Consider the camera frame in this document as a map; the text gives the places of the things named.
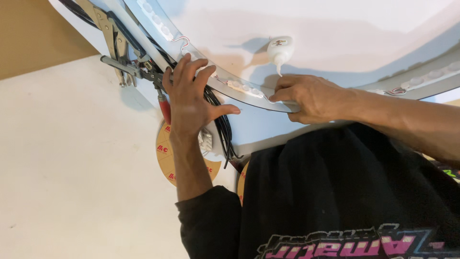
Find person's right hand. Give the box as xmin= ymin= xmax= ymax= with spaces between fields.
xmin=269 ymin=74 xmax=348 ymax=125

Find person's left hand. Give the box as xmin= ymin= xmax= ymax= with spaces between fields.
xmin=162 ymin=53 xmax=241 ymax=141

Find white LED module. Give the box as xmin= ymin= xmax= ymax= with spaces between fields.
xmin=226 ymin=79 xmax=266 ymax=99
xmin=181 ymin=50 xmax=218 ymax=78
xmin=400 ymin=69 xmax=447 ymax=91
xmin=138 ymin=0 xmax=174 ymax=41

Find brown tape roll red print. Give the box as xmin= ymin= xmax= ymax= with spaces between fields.
xmin=155 ymin=120 xmax=223 ymax=188
xmin=236 ymin=161 xmax=251 ymax=206

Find white glue bottle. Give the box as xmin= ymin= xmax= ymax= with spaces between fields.
xmin=266 ymin=35 xmax=295 ymax=77

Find large white sign panel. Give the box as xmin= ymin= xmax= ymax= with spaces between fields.
xmin=48 ymin=0 xmax=460 ymax=158

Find white plastic tube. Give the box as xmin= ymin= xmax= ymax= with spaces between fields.
xmin=103 ymin=0 xmax=172 ymax=71

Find person's black printed shirt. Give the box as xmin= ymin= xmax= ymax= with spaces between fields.
xmin=175 ymin=122 xmax=460 ymax=259

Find silver locking pliers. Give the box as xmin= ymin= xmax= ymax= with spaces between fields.
xmin=75 ymin=0 xmax=140 ymax=88

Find red handled clamp pliers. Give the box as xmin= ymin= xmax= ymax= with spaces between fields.
xmin=99 ymin=55 xmax=174 ymax=126

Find bundle of black cables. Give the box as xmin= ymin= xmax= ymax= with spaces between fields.
xmin=57 ymin=0 xmax=238 ymax=170

